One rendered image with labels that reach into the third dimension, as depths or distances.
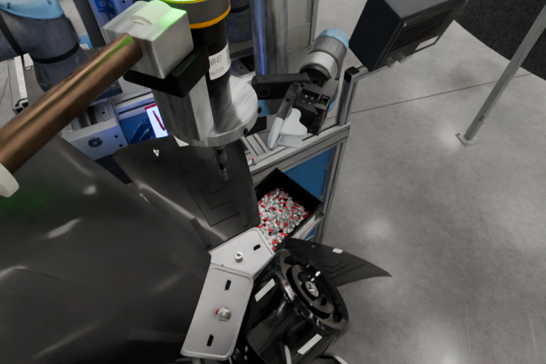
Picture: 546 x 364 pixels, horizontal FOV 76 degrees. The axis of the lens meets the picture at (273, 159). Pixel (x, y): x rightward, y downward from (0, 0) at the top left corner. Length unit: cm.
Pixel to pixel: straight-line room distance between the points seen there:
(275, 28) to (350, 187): 143
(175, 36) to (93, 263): 22
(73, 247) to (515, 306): 189
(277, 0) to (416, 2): 37
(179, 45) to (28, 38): 82
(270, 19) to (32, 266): 57
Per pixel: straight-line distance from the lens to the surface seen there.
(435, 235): 202
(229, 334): 42
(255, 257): 50
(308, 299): 42
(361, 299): 177
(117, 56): 18
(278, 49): 76
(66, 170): 36
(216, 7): 21
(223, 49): 23
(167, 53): 19
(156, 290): 36
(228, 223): 52
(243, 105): 26
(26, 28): 99
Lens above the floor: 164
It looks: 51 degrees down
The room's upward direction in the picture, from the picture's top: straight up
